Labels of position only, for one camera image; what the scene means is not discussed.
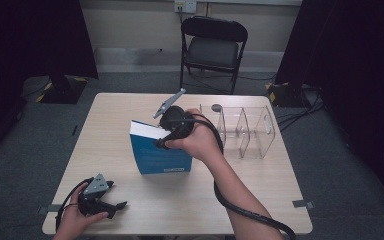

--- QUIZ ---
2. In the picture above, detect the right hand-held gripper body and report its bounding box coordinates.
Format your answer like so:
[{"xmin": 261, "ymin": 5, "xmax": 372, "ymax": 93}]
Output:
[{"xmin": 152, "ymin": 87, "xmax": 197, "ymax": 143}]

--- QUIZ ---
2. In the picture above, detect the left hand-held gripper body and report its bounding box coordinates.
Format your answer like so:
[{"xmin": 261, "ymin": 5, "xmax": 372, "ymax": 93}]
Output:
[{"xmin": 77, "ymin": 172, "xmax": 118, "ymax": 220}]

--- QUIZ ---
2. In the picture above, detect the blue book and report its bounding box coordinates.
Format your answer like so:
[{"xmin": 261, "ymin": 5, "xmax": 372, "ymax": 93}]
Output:
[{"xmin": 129, "ymin": 119, "xmax": 194, "ymax": 176}]

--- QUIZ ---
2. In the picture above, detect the clear acrylic book rack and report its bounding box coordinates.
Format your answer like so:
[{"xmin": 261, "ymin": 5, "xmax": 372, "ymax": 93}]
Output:
[{"xmin": 199, "ymin": 103, "xmax": 277, "ymax": 160}]

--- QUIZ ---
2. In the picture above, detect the person's right hand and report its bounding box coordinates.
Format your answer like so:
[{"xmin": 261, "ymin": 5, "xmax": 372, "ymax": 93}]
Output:
[{"xmin": 164, "ymin": 108, "xmax": 227, "ymax": 170}]

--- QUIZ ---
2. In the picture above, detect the person's left hand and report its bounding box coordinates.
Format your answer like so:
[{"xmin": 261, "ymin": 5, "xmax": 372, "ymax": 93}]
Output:
[{"xmin": 53, "ymin": 183, "xmax": 110, "ymax": 240}]

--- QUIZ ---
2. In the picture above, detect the grey tape piece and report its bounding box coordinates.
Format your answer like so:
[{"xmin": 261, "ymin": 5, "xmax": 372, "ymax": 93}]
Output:
[
  {"xmin": 292, "ymin": 199, "xmax": 315, "ymax": 210},
  {"xmin": 37, "ymin": 203, "xmax": 63, "ymax": 216}
]

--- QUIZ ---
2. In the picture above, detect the black folding chair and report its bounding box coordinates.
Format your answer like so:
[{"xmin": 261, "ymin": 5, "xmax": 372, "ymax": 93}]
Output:
[{"xmin": 179, "ymin": 15, "xmax": 249, "ymax": 95}]

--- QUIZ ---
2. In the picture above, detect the black stand base striped tape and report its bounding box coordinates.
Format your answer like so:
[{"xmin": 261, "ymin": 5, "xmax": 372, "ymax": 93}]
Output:
[
  {"xmin": 264, "ymin": 81, "xmax": 306, "ymax": 108},
  {"xmin": 21, "ymin": 74, "xmax": 89, "ymax": 105}
]

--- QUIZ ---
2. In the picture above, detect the black curtain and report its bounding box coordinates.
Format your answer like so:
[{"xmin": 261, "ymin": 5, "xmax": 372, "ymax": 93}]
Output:
[
  {"xmin": 274, "ymin": 0, "xmax": 384, "ymax": 214},
  {"xmin": 0, "ymin": 0, "xmax": 99, "ymax": 168}
]

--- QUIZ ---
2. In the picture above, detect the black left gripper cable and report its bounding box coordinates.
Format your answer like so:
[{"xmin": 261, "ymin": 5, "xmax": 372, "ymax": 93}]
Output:
[{"xmin": 54, "ymin": 177, "xmax": 96, "ymax": 233}]

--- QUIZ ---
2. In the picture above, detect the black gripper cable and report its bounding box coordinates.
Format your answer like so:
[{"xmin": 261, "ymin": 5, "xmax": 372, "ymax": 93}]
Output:
[
  {"xmin": 171, "ymin": 113, "xmax": 298, "ymax": 240},
  {"xmin": 54, "ymin": 177, "xmax": 96, "ymax": 233}
]

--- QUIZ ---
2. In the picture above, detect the thin black floor cable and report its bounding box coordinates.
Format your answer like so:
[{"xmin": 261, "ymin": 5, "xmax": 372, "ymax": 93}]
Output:
[{"xmin": 186, "ymin": 71, "xmax": 277, "ymax": 95}]

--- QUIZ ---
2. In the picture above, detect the white wall socket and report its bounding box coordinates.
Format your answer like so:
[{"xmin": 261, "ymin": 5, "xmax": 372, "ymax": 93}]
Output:
[{"xmin": 174, "ymin": 0, "xmax": 198, "ymax": 14}]

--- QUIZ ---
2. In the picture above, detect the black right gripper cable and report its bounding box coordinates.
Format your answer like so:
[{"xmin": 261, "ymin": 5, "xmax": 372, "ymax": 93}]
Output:
[{"xmin": 171, "ymin": 113, "xmax": 298, "ymax": 240}]

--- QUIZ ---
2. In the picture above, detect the black floor cable bundle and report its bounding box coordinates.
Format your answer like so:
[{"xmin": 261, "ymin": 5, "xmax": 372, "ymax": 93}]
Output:
[{"xmin": 274, "ymin": 84, "xmax": 326, "ymax": 133}]

